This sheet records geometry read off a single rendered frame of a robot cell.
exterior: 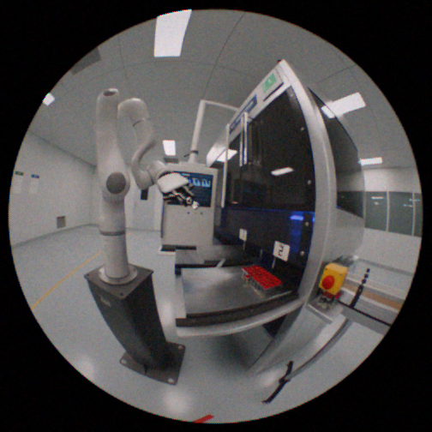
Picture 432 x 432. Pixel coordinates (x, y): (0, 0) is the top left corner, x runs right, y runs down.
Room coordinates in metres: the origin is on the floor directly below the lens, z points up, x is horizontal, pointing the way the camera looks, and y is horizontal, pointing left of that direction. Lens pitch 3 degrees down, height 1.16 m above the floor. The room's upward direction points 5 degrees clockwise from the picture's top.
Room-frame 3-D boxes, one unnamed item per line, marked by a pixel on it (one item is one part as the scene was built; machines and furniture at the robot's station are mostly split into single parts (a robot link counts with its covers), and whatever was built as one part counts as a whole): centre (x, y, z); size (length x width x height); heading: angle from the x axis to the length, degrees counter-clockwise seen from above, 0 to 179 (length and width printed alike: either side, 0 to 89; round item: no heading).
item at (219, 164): (1.49, 0.02, 1.51); 0.49 x 0.01 x 0.59; 16
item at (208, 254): (0.76, -0.09, 0.90); 0.34 x 0.26 x 0.04; 106
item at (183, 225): (1.25, 0.27, 1.19); 0.50 x 0.19 x 0.78; 106
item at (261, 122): (0.54, -0.26, 1.51); 0.43 x 0.01 x 0.59; 16
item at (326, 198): (0.31, -0.35, 1.05); 0.06 x 0.06 x 2.10; 16
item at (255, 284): (0.43, -0.16, 0.90); 0.18 x 0.02 x 0.05; 16
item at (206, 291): (0.40, -0.07, 0.90); 0.34 x 0.26 x 0.04; 106
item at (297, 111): (0.36, -0.30, 1.40); 0.04 x 0.01 x 0.80; 16
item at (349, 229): (1.40, -0.51, 1.54); 2.06 x 1.00 x 1.11; 16
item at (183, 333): (0.58, -0.07, 0.87); 0.70 x 0.48 x 0.02; 16
